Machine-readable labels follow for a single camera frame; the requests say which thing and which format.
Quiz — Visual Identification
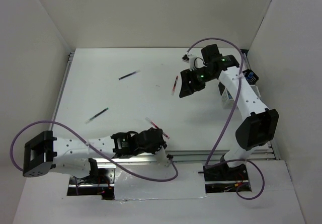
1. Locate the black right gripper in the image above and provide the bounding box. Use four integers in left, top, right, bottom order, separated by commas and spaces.
179, 66, 216, 98

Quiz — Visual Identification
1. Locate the red gel pen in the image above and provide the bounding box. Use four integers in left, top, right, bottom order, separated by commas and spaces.
171, 76, 179, 96
145, 117, 170, 139

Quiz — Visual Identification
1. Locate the dark purple gel pen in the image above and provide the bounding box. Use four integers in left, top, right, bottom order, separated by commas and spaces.
118, 70, 140, 80

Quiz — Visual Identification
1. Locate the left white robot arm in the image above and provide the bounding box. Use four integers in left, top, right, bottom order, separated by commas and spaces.
23, 128, 170, 183

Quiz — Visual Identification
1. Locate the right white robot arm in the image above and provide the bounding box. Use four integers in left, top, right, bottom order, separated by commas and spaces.
179, 44, 279, 180

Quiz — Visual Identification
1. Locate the white mesh organizer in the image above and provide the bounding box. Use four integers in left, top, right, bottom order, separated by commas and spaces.
217, 82, 261, 109

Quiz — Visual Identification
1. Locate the white foil cover board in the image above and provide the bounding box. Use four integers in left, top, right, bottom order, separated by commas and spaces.
113, 162, 207, 201

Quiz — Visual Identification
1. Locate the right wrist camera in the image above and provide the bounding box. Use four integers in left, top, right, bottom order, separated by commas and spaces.
182, 54, 203, 71

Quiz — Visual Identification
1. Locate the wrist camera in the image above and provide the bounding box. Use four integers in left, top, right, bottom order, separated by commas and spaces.
182, 54, 203, 71
155, 147, 173, 167

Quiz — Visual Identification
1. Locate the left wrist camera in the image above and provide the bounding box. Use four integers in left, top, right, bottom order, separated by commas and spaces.
155, 147, 173, 167

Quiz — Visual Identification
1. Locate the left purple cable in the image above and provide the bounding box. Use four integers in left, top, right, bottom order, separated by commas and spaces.
10, 120, 179, 197

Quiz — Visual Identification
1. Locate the purple cable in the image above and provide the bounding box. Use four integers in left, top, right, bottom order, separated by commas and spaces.
186, 37, 265, 200
10, 120, 179, 197

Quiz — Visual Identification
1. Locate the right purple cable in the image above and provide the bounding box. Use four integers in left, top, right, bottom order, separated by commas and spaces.
186, 37, 265, 200

